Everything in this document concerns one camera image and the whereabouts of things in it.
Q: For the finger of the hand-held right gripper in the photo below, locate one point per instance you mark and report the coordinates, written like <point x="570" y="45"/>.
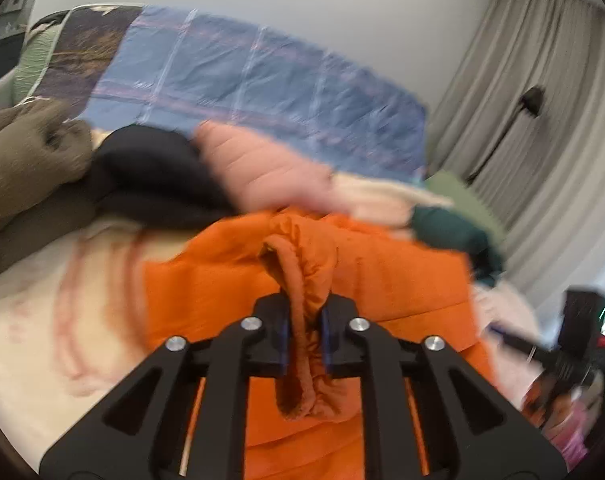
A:
<point x="517" y="342"/>

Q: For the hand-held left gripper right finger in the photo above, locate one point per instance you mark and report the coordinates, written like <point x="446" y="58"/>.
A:
<point x="326" y="345"/>

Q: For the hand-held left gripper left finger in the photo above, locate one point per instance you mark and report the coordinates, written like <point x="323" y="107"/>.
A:
<point x="282" y="345"/>

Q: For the orange puffer jacket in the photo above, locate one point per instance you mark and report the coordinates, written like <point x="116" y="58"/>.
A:
<point x="407" y="285"/>

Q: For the dark green garment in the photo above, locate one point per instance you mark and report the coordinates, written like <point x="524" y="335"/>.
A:
<point x="452" y="235"/>

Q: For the green pillow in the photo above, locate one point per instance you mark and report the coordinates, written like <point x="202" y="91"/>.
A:
<point x="462" y="200"/>

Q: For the pink puffer jacket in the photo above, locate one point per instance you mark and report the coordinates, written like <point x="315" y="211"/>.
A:
<point x="262" y="165"/>

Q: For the grey curtain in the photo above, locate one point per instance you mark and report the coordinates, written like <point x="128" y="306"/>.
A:
<point x="557" y="110"/>

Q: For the black garment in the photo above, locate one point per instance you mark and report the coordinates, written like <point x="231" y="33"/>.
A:
<point x="152" y="175"/>

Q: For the black floor lamp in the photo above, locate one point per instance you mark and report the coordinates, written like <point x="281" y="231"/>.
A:
<point x="529" y="100"/>

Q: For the blue plaid bed sheet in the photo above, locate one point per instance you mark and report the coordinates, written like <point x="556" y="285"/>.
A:
<point x="262" y="85"/>

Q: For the olive fleece garment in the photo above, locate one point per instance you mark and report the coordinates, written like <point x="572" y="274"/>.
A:
<point x="22" y="160"/>

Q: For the green quilt with dark print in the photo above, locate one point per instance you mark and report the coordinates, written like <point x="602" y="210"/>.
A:
<point x="77" y="45"/>

